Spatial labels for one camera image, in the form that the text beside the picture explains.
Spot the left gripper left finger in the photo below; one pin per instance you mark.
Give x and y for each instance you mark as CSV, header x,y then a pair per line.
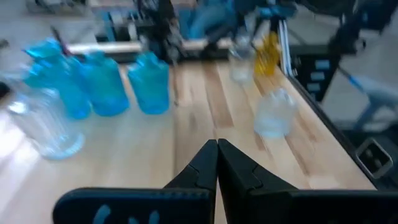
x,y
155,205

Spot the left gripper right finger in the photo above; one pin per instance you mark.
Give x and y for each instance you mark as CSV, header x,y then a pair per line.
x,y
280,205

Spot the oval clear glass vase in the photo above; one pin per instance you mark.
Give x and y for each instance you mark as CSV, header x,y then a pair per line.
x,y
273,115

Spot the blue medallion embossed glass vase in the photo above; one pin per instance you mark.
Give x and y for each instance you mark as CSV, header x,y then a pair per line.
x,y
150,87

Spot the small blue glass vase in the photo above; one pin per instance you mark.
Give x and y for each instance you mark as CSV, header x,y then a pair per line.
x,y
104,90

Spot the clear ribbed glass vase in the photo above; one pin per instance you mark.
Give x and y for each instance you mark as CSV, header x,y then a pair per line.
x,y
40,124

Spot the round clear glass vase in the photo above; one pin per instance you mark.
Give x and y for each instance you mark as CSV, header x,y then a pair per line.
x,y
242,67

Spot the yellow diamond pattern glass vase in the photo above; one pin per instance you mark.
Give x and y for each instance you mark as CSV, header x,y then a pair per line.
x,y
266,57

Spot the large blue glass vase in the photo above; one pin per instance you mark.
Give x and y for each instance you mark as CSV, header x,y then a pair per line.
x,y
57,90

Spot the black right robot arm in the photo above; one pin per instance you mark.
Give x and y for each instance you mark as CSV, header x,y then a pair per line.
x,y
161,34

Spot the black box with labels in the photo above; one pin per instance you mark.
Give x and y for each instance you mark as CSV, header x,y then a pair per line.
x,y
314,74

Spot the grey metal side table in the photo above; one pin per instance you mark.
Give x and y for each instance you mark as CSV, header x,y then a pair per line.
x,y
376,93

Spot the person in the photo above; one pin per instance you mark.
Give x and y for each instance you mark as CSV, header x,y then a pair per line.
x,y
211,18

